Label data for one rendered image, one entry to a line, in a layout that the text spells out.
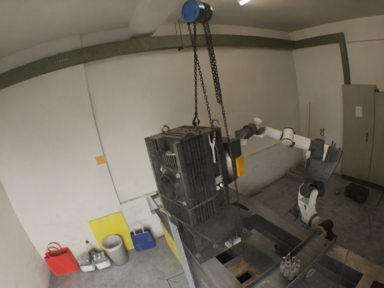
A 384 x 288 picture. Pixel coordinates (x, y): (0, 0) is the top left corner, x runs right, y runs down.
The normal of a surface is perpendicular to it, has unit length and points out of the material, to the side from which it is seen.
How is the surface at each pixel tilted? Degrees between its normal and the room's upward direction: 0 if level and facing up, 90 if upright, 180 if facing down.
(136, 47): 90
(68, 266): 90
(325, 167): 68
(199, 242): 90
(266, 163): 90
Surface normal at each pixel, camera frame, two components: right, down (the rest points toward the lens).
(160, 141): 0.62, 0.11
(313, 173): -0.74, 0.12
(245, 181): 0.44, 0.17
